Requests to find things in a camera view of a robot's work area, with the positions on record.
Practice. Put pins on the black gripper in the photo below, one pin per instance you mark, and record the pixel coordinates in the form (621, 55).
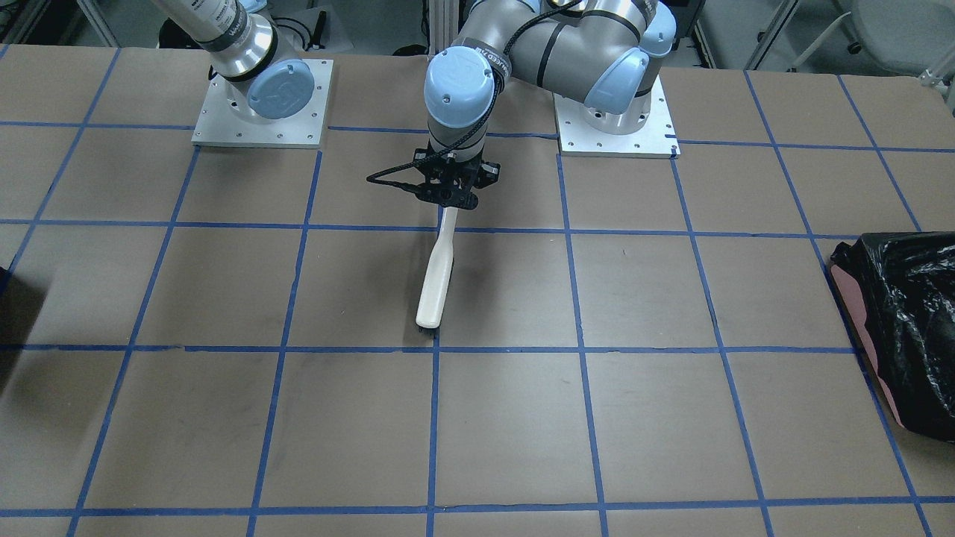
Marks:
(489, 174)

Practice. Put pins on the white hand brush black bristles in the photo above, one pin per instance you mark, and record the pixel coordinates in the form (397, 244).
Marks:
(437, 276)

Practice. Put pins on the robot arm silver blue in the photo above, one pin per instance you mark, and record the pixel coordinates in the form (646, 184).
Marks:
(603, 55)
(249, 52)

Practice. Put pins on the black lined trash bin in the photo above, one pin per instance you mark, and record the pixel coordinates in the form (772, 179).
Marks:
(898, 289)

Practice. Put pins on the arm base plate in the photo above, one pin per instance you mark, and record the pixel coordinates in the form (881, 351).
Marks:
(644, 130)
(284, 108)

